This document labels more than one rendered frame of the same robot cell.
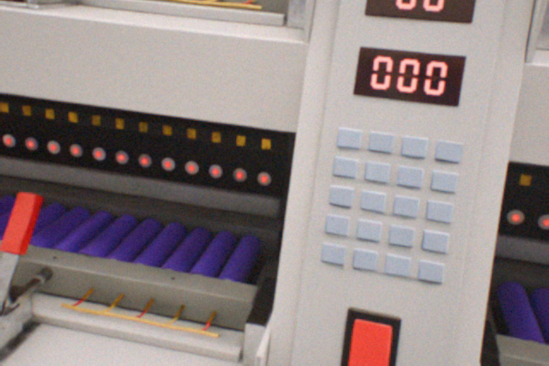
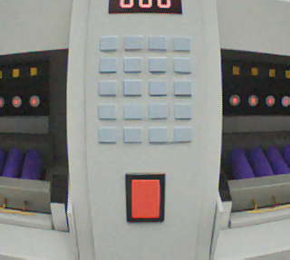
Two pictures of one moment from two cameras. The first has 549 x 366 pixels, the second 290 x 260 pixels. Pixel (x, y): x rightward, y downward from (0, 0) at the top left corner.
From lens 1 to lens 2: 0.09 m
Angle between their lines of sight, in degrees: 14
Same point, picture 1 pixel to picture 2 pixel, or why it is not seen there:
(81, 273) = not seen: outside the picture
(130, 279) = not seen: outside the picture
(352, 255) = (122, 133)
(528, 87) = (220, 2)
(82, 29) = not seen: outside the picture
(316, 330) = (104, 193)
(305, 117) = (74, 34)
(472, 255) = (208, 117)
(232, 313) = (37, 200)
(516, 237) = (237, 116)
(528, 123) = (226, 24)
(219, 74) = (14, 20)
